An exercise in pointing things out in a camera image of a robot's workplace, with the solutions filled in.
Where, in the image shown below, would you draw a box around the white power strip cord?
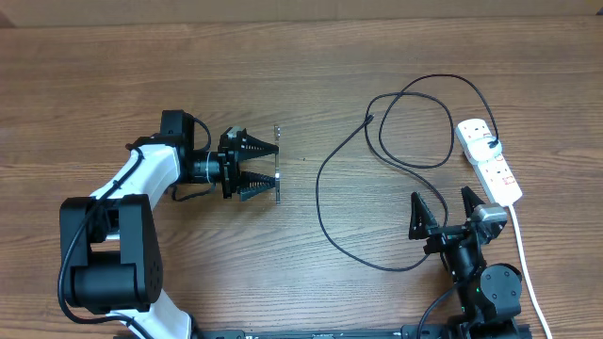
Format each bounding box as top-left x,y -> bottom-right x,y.
506,203 -> 553,339

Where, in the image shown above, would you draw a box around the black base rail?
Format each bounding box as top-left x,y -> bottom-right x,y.
112,323 -> 533,339

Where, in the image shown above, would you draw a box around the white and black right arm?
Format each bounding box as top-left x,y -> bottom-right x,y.
401,186 -> 531,338

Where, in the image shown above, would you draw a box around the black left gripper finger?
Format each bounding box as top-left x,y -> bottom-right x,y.
238,133 -> 279,161
237,171 -> 275,202

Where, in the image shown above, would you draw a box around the white power strip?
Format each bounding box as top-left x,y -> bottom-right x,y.
455,119 -> 522,207

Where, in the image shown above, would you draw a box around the black charging cable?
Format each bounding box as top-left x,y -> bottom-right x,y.
315,73 -> 502,273

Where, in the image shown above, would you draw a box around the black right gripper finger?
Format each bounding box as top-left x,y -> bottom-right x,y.
461,186 -> 484,219
409,192 -> 439,240

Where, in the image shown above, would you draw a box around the black smartphone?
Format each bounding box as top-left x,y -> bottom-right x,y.
273,125 -> 281,205

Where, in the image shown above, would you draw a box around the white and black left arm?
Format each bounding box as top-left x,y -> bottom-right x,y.
57,110 -> 279,338

